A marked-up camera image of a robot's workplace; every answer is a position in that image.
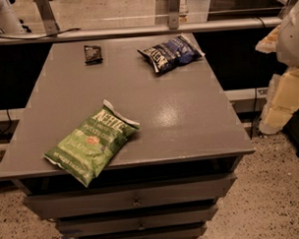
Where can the grey metal rail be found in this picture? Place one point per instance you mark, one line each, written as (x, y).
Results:
(87, 35)

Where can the black rxbar chocolate wrapper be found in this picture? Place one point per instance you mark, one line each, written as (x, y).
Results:
(93, 54)

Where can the bottom grey drawer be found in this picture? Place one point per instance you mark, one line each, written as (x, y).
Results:
(170, 232)

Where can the green jalapeno chip bag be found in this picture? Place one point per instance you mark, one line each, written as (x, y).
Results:
(87, 150)

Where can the metal bracket post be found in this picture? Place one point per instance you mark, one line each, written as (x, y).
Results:
(47, 17)
(173, 14)

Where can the grey drawer cabinet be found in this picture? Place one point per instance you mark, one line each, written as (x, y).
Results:
(188, 128)

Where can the grey drawer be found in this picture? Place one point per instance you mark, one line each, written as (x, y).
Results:
(132, 196)
(137, 220)
(170, 232)

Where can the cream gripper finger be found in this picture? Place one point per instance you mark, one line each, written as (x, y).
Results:
(282, 101)
(268, 43)

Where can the top grey drawer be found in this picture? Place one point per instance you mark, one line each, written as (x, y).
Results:
(132, 196)

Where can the blue kettle chip bag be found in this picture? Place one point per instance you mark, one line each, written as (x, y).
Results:
(172, 53)

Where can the middle grey drawer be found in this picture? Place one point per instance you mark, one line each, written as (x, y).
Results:
(137, 220)

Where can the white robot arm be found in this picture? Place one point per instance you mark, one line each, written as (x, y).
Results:
(287, 45)

